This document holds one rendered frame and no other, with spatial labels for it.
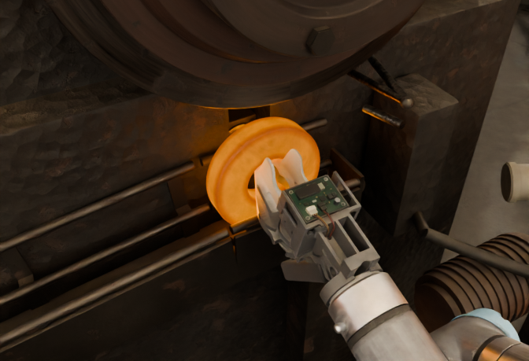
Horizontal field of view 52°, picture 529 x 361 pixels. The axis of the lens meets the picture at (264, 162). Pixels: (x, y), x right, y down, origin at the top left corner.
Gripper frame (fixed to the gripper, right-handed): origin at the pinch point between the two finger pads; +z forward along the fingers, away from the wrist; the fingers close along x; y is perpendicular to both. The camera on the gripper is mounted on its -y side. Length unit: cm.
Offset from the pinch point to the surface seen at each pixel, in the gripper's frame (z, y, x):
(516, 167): -12.6, -3.8, -35.7
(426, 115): -3.9, 4.2, -21.7
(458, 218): 9, -81, -85
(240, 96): -0.7, 14.5, 5.2
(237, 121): 8.7, -1.4, -0.6
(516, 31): 90, -102, -203
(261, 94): -0.9, 14.0, 2.7
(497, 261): -20.7, -15.1, -31.2
